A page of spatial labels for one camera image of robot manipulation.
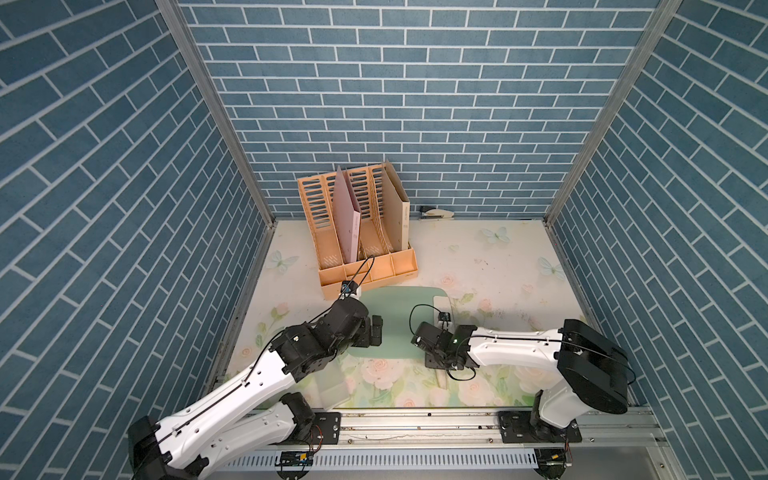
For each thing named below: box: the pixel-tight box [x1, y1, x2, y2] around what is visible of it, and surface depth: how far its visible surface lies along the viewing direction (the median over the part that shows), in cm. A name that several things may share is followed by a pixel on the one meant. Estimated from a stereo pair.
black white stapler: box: [419, 206, 455, 219], surface depth 125 cm
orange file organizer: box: [298, 163, 419, 300], surface depth 104 cm
